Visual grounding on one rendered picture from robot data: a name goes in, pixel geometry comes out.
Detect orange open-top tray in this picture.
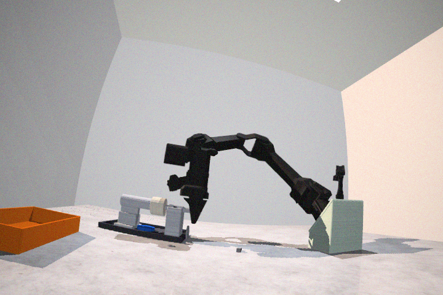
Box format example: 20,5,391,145
0,206,80,254

